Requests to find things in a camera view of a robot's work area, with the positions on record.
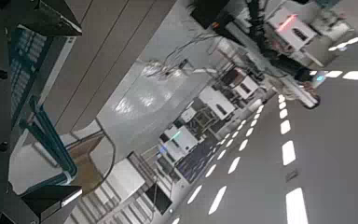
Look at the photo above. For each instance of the wooden table with frame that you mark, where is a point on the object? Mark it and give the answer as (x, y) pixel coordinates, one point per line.
(206, 119)

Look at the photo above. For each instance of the white station with dark slot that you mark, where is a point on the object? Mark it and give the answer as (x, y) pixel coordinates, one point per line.
(216, 102)

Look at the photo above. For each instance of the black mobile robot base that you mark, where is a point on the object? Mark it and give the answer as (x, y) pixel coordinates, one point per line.
(209, 12)

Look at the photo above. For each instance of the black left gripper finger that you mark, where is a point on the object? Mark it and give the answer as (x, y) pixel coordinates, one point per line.
(56, 21)
(52, 196)

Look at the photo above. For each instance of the white station with blue glow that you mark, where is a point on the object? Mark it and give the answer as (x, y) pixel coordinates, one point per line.
(183, 141)

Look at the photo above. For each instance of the grey staircase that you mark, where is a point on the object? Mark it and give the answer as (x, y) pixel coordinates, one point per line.
(115, 202)

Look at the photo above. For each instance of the white cart with pink panels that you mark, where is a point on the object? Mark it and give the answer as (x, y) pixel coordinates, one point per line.
(292, 31)

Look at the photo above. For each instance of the small white box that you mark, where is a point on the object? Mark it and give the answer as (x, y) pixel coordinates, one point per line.
(188, 115)

